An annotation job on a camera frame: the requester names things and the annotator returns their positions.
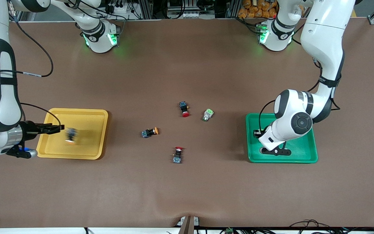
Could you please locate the orange push button switch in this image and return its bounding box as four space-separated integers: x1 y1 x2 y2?
142 127 159 138
65 127 79 144

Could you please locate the yellow plastic tray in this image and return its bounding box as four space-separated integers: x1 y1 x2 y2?
36 108 109 160

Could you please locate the green plastic tray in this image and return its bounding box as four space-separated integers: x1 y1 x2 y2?
245 113 318 163

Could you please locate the metal table clamp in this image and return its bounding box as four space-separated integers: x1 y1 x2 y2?
177 215 200 234

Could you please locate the bag of orange snacks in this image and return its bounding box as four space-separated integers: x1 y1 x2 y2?
238 0 277 19

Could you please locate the white power strip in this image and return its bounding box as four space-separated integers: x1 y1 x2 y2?
170 11 214 19

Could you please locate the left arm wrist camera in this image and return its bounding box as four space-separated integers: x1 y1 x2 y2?
261 147 292 156

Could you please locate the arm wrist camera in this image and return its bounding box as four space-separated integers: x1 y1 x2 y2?
261 147 292 156
6 147 38 159

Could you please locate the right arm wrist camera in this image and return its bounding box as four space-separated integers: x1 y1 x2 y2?
6 147 38 159

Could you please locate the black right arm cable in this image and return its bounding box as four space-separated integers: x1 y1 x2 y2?
0 0 61 126

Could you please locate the red push button switch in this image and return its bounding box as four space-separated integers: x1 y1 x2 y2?
173 147 185 163
179 101 191 118

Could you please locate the black cable bundle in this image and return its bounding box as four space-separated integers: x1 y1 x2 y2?
288 219 374 234

